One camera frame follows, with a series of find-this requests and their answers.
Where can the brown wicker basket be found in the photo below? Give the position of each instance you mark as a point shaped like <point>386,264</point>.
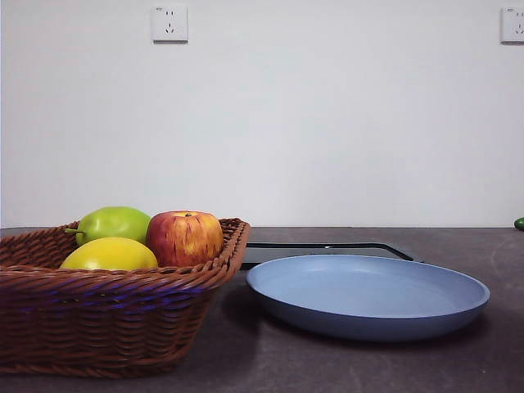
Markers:
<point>110,315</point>

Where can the white wall socket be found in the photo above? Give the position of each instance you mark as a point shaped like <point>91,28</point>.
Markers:
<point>170,23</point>
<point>513,25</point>

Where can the black tray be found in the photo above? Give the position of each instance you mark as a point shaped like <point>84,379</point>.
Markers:
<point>282,250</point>

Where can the yellow lemon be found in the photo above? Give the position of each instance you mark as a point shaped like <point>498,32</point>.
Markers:
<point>109,254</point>

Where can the green vegetable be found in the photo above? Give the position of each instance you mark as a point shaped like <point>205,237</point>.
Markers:
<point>520,223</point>

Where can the green pear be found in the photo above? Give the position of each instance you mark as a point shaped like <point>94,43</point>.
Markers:
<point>116,224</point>

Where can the red yellow apple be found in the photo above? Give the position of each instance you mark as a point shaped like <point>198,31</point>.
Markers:
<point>184,239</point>

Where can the blue plate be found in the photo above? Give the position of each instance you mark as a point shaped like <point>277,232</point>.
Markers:
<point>364,294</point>

